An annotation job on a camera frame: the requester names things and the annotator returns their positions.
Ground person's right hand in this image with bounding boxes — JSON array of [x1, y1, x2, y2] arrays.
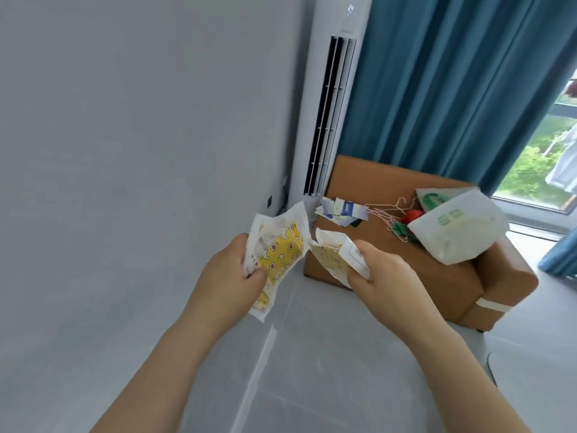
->
[[347, 240, 444, 345]]

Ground person's left hand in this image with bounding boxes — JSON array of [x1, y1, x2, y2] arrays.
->
[[182, 233, 268, 335]]

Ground yellow patterned plastic packet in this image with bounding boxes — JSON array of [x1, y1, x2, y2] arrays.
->
[[242, 201, 312, 323]]

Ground pale yellow torn packet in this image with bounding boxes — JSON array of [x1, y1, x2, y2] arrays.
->
[[310, 228, 371, 290]]

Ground person's right forearm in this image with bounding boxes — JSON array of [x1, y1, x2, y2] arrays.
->
[[403, 318, 530, 433]]

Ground person's left forearm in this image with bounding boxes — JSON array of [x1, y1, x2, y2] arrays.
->
[[90, 306, 226, 433]]

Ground blue and white paper wrappers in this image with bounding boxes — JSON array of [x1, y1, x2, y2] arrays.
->
[[315, 197, 369, 228]]

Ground brown cardboard box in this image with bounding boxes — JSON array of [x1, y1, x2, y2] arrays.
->
[[304, 155, 539, 332]]

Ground red and green toy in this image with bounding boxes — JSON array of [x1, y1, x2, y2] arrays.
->
[[390, 209, 425, 243]]

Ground white plastic bag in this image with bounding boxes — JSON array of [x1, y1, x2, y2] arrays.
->
[[407, 188, 510, 266]]

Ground white tape strip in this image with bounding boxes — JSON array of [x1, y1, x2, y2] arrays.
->
[[476, 298, 513, 312]]

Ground white tower air conditioner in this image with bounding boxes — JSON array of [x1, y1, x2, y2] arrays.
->
[[288, 0, 374, 214]]

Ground blue curtain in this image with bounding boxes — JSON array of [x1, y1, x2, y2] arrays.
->
[[337, 0, 577, 199]]

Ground window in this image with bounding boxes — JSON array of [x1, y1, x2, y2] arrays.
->
[[491, 67, 577, 214]]

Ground pink wire hangers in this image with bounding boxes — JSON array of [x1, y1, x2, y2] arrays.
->
[[363, 197, 421, 243]]

